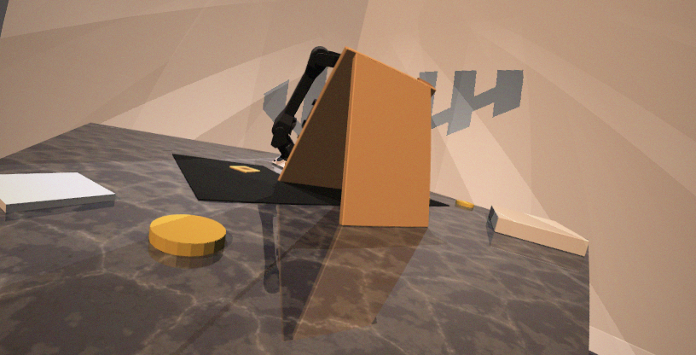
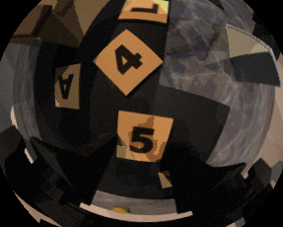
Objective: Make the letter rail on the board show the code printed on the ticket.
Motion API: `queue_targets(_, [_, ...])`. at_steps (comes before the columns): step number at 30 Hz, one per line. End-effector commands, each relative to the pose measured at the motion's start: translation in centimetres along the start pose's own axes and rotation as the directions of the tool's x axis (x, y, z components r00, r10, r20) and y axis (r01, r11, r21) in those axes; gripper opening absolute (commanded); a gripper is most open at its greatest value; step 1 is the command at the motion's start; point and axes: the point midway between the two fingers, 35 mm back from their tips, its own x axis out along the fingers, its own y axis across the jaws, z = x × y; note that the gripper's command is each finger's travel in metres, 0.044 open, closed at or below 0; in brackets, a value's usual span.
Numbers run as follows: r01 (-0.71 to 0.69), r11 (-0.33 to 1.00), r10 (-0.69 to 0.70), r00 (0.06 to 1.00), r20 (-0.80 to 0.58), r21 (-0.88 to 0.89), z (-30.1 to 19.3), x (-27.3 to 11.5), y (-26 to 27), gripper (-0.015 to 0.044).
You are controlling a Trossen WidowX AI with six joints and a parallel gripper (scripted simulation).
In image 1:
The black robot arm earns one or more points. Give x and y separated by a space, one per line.
320 58

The orange letter tile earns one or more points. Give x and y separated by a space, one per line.
244 169

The beige flat slab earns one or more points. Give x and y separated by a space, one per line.
22 192

